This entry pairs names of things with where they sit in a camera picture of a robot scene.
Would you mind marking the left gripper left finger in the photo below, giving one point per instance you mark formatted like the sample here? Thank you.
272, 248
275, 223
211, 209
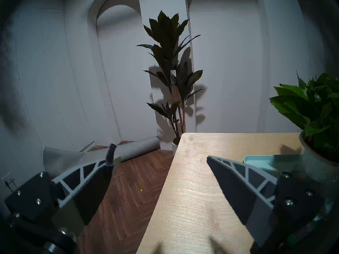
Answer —
92, 187

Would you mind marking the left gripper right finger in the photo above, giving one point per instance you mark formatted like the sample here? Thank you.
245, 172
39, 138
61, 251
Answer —
238, 187

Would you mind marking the green pothos potted plant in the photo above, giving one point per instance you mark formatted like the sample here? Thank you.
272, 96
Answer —
304, 102

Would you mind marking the tall dark leafy floor plant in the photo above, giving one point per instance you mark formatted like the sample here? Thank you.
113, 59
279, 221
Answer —
165, 44

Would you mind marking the teal plastic tray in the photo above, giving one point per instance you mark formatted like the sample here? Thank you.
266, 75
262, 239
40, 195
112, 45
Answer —
264, 162

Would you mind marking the rolled grey carpet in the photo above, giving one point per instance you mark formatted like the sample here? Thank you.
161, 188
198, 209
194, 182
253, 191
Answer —
137, 150

